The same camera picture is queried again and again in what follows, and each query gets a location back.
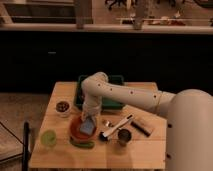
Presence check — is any blue sponge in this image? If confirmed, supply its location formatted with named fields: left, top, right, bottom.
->
left=79, top=118, right=95, bottom=135

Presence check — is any red bowl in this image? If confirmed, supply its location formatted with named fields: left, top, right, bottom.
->
left=69, top=116, right=97, bottom=142

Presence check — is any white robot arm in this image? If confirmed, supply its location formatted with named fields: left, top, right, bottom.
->
left=81, top=72, right=213, bottom=171

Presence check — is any small bowl with dark contents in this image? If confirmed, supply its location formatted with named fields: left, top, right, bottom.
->
left=56, top=101, right=70, bottom=117

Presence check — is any green plastic tray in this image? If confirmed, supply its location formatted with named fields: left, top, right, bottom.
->
left=74, top=75, right=124, bottom=110

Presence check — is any metal cup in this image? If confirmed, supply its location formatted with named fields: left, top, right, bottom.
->
left=118, top=129, right=132, bottom=146

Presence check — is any wooden block with dark side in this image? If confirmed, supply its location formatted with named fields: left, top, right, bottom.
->
left=131, top=118, right=154, bottom=137

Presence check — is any green pepper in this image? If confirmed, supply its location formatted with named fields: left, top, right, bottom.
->
left=70, top=137, right=95, bottom=149

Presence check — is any light green cup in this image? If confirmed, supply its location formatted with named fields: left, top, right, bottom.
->
left=41, top=130, right=56, bottom=147

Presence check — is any black chair frame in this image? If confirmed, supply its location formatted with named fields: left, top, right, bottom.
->
left=1, top=122, right=30, bottom=171

